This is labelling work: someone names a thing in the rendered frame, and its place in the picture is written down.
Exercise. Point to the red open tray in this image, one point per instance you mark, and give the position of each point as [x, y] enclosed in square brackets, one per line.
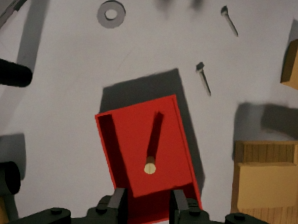
[128, 136]

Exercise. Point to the light wooden dowel pin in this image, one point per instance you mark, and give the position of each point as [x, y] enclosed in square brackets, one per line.
[150, 165]

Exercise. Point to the black mallet with wooden handle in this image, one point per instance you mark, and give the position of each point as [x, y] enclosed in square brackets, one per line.
[10, 183]

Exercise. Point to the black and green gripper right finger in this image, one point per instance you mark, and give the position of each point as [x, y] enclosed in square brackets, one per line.
[179, 210]

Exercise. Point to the grey flat washer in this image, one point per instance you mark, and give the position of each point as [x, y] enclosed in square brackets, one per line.
[110, 24]

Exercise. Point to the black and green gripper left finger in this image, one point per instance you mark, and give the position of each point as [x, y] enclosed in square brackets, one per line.
[103, 213]

